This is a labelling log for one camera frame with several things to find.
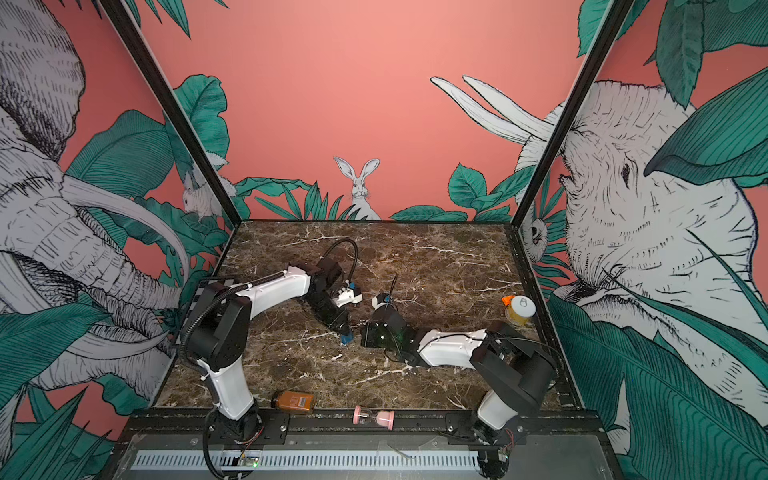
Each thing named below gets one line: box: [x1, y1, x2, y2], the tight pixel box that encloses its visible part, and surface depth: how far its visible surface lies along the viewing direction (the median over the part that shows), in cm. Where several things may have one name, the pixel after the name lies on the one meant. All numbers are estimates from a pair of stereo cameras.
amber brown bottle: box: [271, 391, 314, 411], surface depth 76 cm
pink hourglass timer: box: [352, 405, 395, 431], surface depth 75 cm
